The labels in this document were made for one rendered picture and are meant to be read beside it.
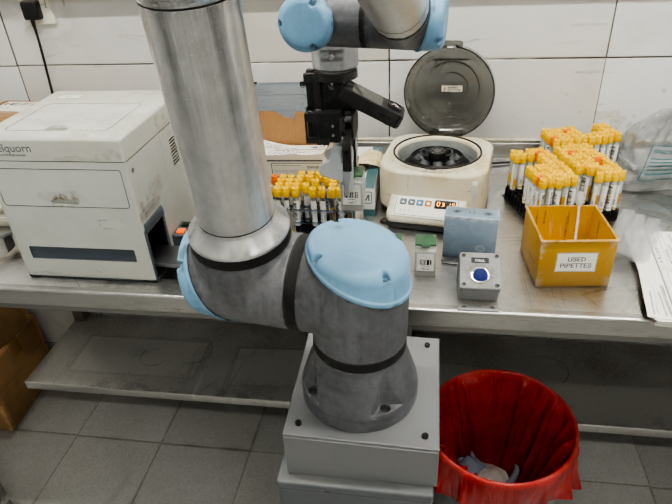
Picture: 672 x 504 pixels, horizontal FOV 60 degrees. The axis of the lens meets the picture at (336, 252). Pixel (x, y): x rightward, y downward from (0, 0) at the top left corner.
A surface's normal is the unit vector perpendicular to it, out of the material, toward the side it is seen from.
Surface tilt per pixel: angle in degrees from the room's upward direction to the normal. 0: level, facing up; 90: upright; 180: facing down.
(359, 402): 75
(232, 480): 0
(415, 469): 90
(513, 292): 0
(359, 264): 10
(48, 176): 90
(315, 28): 90
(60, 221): 90
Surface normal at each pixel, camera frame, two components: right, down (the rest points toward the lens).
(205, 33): 0.41, 0.59
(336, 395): -0.42, 0.26
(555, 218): -0.07, 0.54
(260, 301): -0.24, 0.38
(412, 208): -0.17, -0.55
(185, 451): -0.05, -0.85
